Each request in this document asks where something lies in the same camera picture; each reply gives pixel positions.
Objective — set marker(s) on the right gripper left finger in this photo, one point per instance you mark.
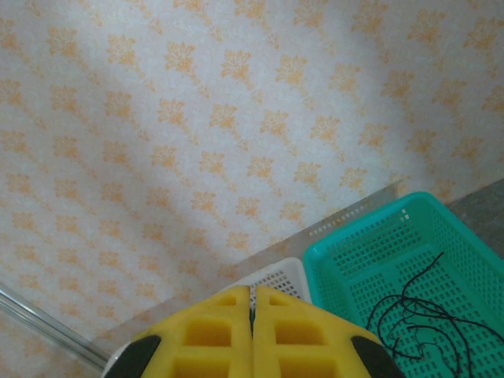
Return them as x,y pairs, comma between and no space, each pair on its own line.
197,342

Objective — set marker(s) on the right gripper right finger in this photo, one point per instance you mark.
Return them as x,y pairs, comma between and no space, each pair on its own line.
307,342

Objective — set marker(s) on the white perforated plastic basket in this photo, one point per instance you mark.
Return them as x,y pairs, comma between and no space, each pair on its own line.
283,275

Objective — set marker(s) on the teal perforated plastic basket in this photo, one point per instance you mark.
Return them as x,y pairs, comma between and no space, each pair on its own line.
374,244

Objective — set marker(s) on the aluminium frame post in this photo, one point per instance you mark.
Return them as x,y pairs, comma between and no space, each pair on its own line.
51,323

